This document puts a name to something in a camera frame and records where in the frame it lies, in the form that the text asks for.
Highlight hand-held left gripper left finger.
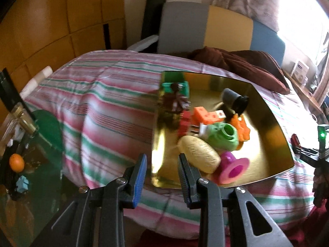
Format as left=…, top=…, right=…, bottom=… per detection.
left=31, top=153, right=148, bottom=247

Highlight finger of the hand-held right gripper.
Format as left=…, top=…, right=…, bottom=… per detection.
left=293, top=145, right=320, bottom=168

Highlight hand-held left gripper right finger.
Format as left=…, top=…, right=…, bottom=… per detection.
left=177, top=153, right=295, bottom=247

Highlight beige toy potato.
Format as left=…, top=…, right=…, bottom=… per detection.
left=178, top=135, right=221, bottom=174

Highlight gold-lined maroon box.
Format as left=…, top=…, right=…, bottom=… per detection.
left=151, top=71, right=295, bottom=189

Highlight magenta spool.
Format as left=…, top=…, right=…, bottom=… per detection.
left=218, top=151, right=250, bottom=185

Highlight red linked cubes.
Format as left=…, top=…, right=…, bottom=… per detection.
left=178, top=111, right=192, bottom=137

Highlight orange toothed toy piece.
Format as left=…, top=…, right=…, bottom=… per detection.
left=230, top=116, right=251, bottom=148

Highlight orange linked cubes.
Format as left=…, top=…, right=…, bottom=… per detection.
left=193, top=106, right=228, bottom=124

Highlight green toy crate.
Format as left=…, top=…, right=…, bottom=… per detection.
left=161, top=80, right=191, bottom=103

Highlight black plastic cylinder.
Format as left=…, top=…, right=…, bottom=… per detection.
left=221, top=88, right=250, bottom=115

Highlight red cloth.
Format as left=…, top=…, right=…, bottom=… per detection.
left=139, top=203, right=329, bottom=247

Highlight wooden shelf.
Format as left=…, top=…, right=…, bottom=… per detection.
left=281, top=68, right=327, bottom=116

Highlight striped bedspread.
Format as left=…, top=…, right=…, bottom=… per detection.
left=24, top=49, right=324, bottom=240

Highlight white cardboard box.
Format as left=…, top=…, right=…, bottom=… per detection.
left=292, top=59, right=310, bottom=79

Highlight beige window curtain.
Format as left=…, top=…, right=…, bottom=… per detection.
left=312, top=31, right=329, bottom=101

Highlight green glass side table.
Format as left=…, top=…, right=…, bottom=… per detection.
left=0, top=109, right=78, bottom=247

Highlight brown blanket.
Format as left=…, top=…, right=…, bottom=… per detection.
left=190, top=46, right=291, bottom=95

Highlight small blue toy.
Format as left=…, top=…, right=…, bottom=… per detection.
left=15, top=175, right=30, bottom=193

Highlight orange fruit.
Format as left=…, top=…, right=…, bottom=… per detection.
left=9, top=154, right=25, bottom=172

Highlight brass ornament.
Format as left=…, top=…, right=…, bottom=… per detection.
left=13, top=105, right=39, bottom=137

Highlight window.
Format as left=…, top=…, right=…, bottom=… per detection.
left=278, top=0, right=329, bottom=70

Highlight grey yellow blue headboard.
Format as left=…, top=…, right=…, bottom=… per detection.
left=157, top=1, right=286, bottom=65

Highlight black metal stand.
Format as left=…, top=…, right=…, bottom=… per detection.
left=0, top=67, right=34, bottom=134

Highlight black rolled mat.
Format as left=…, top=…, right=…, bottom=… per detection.
left=141, top=0, right=167, bottom=50

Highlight wooden wardrobe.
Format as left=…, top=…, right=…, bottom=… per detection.
left=0, top=0, right=126, bottom=124

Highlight white bed frame bar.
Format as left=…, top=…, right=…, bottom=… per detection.
left=126, top=34, right=160, bottom=52

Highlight white bed post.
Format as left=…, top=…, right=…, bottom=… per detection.
left=21, top=66, right=53, bottom=98

